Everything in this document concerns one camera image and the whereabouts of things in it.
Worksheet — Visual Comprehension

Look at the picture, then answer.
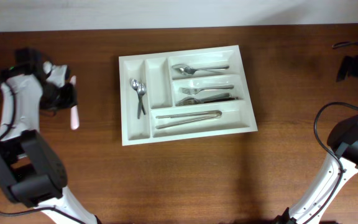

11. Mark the small steel teaspoon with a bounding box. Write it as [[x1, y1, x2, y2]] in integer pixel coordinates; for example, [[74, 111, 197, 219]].
[[130, 78, 146, 115], [137, 83, 147, 119]]

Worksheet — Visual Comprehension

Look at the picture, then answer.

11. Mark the steel tablespoon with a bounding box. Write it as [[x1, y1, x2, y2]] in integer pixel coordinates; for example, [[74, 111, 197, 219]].
[[178, 66, 230, 76], [172, 63, 230, 70]]

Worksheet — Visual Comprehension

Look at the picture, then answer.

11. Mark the black handled fork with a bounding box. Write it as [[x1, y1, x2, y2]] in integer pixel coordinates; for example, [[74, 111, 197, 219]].
[[177, 93, 238, 106]]

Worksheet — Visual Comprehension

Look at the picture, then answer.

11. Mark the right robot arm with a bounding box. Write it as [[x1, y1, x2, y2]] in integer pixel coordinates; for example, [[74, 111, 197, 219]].
[[273, 56, 358, 223]]

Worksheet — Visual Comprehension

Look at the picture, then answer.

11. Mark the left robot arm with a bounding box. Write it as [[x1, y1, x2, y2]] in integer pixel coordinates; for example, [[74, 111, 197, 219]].
[[0, 47, 100, 223]]

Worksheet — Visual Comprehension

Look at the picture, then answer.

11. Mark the white plastic cutlery tray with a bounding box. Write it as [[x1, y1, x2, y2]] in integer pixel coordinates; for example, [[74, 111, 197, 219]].
[[119, 45, 258, 146]]

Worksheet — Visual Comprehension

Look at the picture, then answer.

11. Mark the black right camera cable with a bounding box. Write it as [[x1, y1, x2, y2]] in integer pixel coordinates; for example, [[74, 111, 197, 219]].
[[303, 39, 358, 224]]

